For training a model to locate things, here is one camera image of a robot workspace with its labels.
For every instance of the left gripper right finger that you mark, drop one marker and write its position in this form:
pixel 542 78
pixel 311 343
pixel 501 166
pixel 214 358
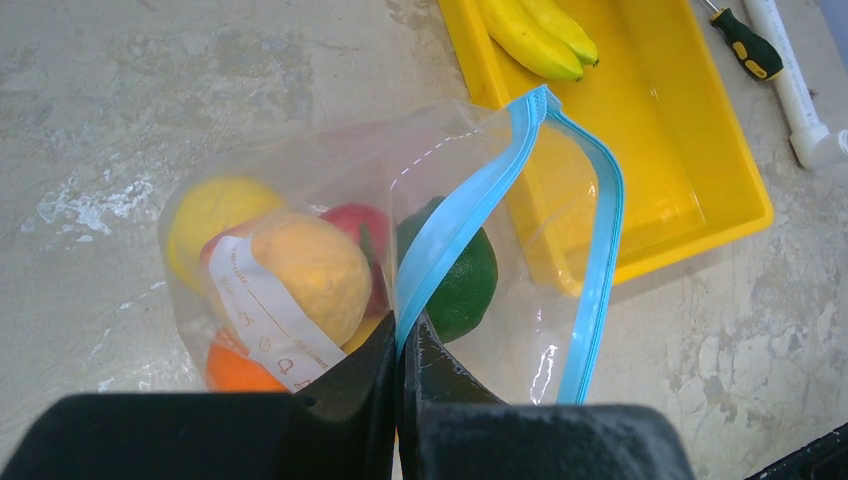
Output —
pixel 451 427

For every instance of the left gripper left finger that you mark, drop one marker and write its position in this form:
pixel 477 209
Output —
pixel 339 427

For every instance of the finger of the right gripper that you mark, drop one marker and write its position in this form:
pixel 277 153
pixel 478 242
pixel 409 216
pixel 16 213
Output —
pixel 822 459

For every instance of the orange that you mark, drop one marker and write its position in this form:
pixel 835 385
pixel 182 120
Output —
pixel 227 368

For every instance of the green avocado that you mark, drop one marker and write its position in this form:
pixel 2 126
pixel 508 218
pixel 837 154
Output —
pixel 460 301

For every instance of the yellow lemon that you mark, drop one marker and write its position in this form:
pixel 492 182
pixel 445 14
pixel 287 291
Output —
pixel 323 269

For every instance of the red apple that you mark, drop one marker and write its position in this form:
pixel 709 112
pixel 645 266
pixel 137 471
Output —
pixel 368 227

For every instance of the clear zip top bag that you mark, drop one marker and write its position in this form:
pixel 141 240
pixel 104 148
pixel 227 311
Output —
pixel 439 173

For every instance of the yellow round fruit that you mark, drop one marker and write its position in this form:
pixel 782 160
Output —
pixel 208 209

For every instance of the yellow plastic tray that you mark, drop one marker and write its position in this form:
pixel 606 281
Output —
pixel 657 101

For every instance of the yellow banana bunch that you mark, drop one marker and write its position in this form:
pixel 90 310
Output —
pixel 540 36

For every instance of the white pvc pipe frame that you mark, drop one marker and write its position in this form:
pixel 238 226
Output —
pixel 815 145

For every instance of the black handled screwdriver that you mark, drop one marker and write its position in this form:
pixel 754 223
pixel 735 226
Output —
pixel 757 57

